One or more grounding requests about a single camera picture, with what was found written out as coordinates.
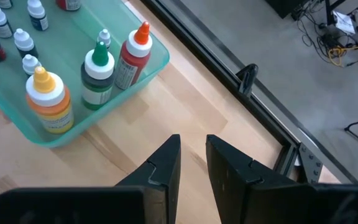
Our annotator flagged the black aluminium frame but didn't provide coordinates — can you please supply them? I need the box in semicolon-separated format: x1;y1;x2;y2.
140;0;358;185

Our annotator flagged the green translucent tray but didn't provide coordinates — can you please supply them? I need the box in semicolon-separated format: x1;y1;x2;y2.
0;0;170;149

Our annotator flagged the black frame clip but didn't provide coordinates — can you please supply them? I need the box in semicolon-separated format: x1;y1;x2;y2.
235;63;260;98

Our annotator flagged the large yellow-tipped colouring bottle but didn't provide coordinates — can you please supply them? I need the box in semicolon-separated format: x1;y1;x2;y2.
25;65;75;134

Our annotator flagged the large dark red colouring bottle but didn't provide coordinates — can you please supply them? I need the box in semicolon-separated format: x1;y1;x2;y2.
56;0;82;12

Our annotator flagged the white paper sheet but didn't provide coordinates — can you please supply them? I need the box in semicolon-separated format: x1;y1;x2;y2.
333;9;357;35

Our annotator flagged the cable bundle with yellow cord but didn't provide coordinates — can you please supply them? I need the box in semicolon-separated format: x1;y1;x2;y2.
295;0;358;74

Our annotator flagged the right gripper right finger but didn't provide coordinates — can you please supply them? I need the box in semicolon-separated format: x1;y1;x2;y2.
205;134;358;224

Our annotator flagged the large red bottle orange tip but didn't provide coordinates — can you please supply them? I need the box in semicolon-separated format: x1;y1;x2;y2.
113;21;154;91

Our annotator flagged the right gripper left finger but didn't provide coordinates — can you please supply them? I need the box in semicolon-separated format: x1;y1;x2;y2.
0;134;182;224

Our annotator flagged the black case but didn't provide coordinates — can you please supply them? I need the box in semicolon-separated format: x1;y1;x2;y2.
264;0;310;19

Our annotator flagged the large green-tipped colouring bottle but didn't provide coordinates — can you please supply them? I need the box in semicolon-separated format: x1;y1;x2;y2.
80;41;116;111

